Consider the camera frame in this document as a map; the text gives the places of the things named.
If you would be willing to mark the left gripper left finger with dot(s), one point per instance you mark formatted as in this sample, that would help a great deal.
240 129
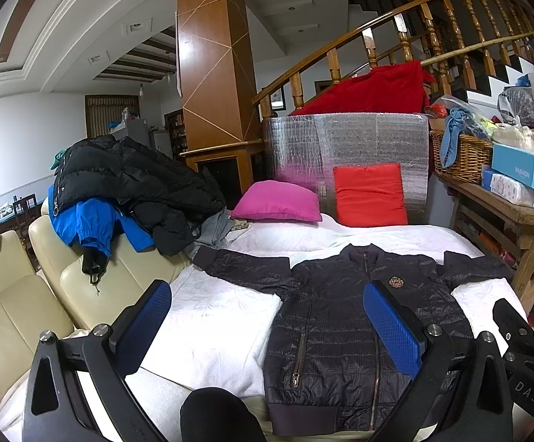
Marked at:
56 407

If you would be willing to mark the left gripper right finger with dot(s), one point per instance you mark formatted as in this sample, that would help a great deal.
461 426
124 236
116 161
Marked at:
460 380

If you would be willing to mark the black quilted jacket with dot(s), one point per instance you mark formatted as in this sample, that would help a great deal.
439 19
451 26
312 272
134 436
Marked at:
326 370

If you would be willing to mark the grey folded clothes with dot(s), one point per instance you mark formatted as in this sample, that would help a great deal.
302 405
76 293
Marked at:
214 230

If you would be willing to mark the cream leather sofa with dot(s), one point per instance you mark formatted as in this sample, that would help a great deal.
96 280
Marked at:
62 298

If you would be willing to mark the wooden side table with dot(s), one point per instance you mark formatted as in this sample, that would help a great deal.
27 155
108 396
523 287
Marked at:
497 228

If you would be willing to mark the white bed blanket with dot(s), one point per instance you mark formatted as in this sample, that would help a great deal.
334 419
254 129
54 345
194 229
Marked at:
216 333

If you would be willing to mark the blue jacket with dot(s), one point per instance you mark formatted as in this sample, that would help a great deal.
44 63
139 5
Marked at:
93 224

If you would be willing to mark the white patterned tissue pack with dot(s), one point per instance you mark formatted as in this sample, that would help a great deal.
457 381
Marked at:
507 188

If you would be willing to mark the light blue box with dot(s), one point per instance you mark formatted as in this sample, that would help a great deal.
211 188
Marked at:
515 163

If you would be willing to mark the black puffer coat pile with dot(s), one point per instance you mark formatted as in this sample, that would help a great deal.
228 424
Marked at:
166 198

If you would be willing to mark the wicker basket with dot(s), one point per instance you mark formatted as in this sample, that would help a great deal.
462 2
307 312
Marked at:
473 156

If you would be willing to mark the red pillow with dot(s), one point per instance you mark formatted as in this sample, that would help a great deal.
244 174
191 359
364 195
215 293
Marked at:
370 196

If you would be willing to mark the blue cloth in basket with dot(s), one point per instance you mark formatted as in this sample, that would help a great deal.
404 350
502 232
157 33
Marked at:
456 123

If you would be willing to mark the magenta pillow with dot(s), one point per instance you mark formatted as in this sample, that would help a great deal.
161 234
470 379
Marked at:
271 200

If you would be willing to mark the red blanket on railing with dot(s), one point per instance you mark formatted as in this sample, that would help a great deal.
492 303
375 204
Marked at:
395 89

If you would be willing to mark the silver foil headboard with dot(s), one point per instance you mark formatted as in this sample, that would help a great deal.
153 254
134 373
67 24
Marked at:
304 150

